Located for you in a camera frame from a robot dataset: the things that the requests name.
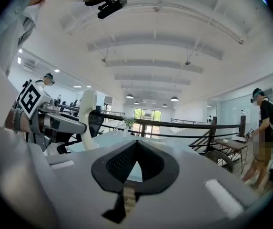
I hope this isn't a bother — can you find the glass door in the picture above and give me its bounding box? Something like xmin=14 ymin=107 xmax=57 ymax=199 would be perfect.
xmin=134 ymin=108 xmax=162 ymax=138

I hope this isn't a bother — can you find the beige telephone handset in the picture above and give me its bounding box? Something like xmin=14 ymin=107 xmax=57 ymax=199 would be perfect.
xmin=78 ymin=89 xmax=99 ymax=151

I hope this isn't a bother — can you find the dark wicker chair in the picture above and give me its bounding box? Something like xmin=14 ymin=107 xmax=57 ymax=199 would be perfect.
xmin=204 ymin=150 xmax=234 ymax=173

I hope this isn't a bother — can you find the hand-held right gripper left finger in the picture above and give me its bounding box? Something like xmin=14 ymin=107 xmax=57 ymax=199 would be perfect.
xmin=91 ymin=139 xmax=137 ymax=193

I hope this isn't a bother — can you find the plant in white vase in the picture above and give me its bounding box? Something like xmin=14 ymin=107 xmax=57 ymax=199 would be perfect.
xmin=122 ymin=117 xmax=137 ymax=138

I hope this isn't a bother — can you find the white box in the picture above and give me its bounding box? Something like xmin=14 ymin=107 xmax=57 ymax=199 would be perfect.
xmin=231 ymin=132 xmax=246 ymax=143

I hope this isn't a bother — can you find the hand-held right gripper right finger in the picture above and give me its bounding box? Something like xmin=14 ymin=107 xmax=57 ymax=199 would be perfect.
xmin=136 ymin=139 xmax=180 ymax=196

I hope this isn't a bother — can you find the black head-mounted camera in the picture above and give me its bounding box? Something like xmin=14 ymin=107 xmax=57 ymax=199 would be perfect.
xmin=84 ymin=0 xmax=128 ymax=20

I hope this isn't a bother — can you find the dark metal railing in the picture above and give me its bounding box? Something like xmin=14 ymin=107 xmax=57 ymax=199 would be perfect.
xmin=55 ymin=104 xmax=246 ymax=155

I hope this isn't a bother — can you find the person's left forearm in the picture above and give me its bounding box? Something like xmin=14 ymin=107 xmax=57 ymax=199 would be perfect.
xmin=4 ymin=107 xmax=31 ymax=135

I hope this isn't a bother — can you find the person's light blue shirt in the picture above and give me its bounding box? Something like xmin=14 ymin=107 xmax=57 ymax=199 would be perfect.
xmin=0 ymin=0 xmax=64 ymax=128

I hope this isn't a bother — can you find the clear drinking glass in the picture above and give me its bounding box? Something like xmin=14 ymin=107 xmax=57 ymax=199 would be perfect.
xmin=113 ymin=121 xmax=124 ymax=136

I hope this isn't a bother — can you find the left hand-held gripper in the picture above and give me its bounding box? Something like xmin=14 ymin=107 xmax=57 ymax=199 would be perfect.
xmin=15 ymin=79 xmax=88 ymax=152

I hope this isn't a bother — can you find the beaded bracelet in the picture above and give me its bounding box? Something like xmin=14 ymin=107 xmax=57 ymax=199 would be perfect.
xmin=11 ymin=108 xmax=24 ymax=132

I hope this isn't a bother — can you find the black mesh office chair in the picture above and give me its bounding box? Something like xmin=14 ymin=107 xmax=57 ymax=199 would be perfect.
xmin=88 ymin=108 xmax=105 ymax=138

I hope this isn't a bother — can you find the wooden side table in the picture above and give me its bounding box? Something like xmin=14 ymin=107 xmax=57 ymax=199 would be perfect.
xmin=213 ymin=137 xmax=249 ymax=174

